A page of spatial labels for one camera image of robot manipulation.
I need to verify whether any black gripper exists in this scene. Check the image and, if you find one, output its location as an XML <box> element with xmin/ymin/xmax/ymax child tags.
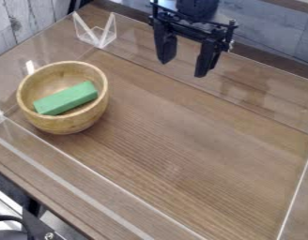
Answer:
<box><xmin>150</xmin><ymin>0</ymin><xmax>238</xmax><ymax>78</ymax></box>

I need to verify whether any wooden bowl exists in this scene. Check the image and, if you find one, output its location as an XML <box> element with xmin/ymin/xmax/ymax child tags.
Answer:
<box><xmin>16</xmin><ymin>61</ymin><xmax>110</xmax><ymax>135</ymax></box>

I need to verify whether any black metal table bracket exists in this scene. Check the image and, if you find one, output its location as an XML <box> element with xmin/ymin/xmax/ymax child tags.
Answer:
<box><xmin>23</xmin><ymin>207</ymin><xmax>64</xmax><ymax>240</ymax></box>

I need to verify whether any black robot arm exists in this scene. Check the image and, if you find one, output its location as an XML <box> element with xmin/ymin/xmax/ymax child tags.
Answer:
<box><xmin>150</xmin><ymin>0</ymin><xmax>238</xmax><ymax>78</ymax></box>

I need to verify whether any clear acrylic corner bracket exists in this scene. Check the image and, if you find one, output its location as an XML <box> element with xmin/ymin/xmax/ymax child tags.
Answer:
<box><xmin>72</xmin><ymin>12</ymin><xmax>116</xmax><ymax>49</ymax></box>

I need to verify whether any black cable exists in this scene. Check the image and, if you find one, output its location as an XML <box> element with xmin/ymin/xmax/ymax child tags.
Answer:
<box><xmin>0</xmin><ymin>215</ymin><xmax>29</xmax><ymax>233</ymax></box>

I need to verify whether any green rectangular block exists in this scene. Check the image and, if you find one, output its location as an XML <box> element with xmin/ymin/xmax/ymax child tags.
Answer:
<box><xmin>33</xmin><ymin>81</ymin><xmax>97</xmax><ymax>115</ymax></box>

